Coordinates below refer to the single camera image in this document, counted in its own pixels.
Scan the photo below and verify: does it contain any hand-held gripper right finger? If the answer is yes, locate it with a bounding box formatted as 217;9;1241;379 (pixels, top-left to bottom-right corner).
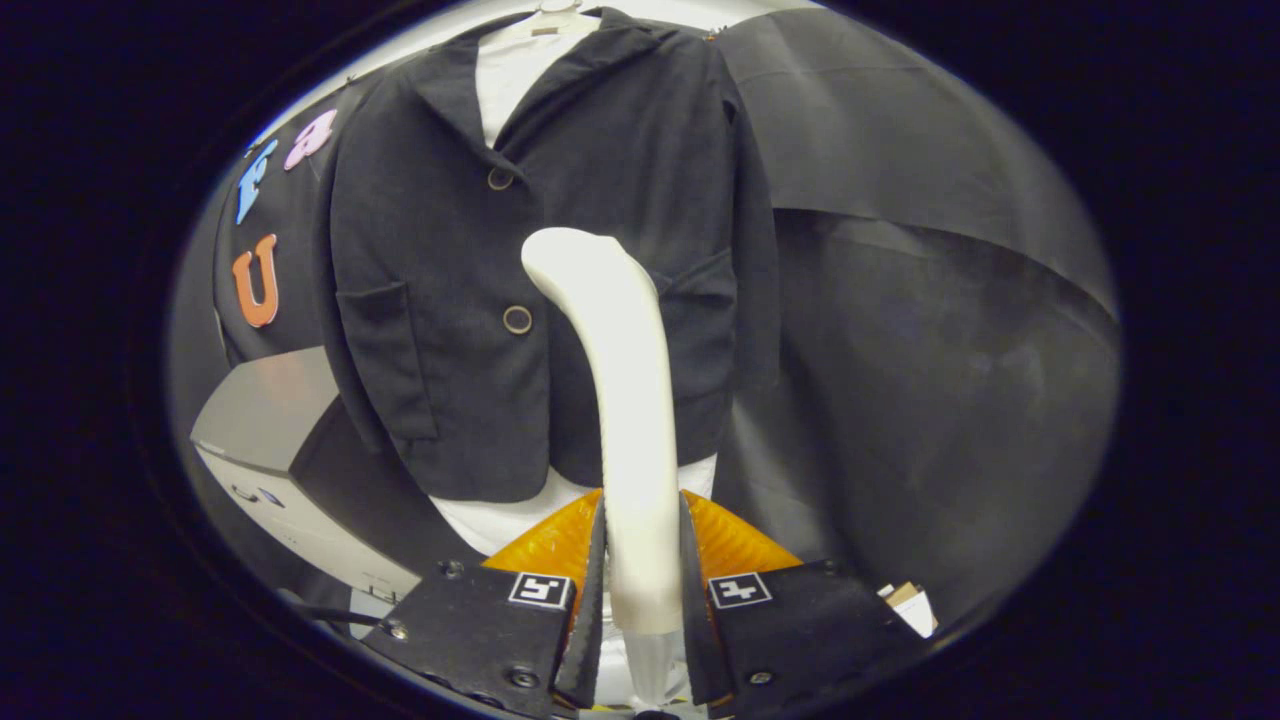
680;490;926;716

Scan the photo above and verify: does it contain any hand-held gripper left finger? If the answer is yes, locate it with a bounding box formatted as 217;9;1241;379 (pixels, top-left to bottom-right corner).
362;490;608;715

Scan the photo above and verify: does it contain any white garment steamer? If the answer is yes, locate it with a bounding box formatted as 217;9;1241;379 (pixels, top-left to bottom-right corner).
521;228;691;706

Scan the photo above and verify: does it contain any black jacket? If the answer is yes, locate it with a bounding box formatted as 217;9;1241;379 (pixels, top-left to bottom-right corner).
318;8;783;503

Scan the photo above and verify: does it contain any brown and white cardboard box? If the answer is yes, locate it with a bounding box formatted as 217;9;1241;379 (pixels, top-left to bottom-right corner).
878;582;939;639

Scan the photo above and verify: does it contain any black backdrop cloth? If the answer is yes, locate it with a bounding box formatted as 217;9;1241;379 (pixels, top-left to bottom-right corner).
165;8;1119;626

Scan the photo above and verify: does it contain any grey cabinet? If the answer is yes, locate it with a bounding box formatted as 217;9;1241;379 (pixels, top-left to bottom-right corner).
190;346;481;601

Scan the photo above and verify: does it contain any white mannequin torso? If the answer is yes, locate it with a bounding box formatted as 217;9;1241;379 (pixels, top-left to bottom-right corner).
430;0;719;557

